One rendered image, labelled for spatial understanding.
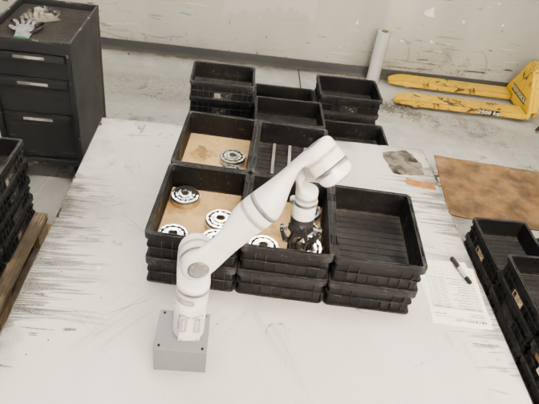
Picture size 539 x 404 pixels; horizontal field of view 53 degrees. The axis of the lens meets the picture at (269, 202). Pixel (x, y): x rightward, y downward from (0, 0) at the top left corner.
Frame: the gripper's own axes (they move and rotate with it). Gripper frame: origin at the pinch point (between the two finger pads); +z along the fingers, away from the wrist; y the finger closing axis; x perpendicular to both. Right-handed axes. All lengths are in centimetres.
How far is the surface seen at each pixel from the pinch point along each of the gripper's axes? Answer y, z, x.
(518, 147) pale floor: 184, 88, 253
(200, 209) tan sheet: -35.4, 2.7, 17.1
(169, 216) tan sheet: -45.2, 2.6, 11.3
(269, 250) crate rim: -9.3, -5.9, -9.6
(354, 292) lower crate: 20.6, 9.9, -7.8
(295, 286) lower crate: 1.0, 10.0, -8.1
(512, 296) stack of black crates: 104, 51, 43
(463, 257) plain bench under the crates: 67, 18, 27
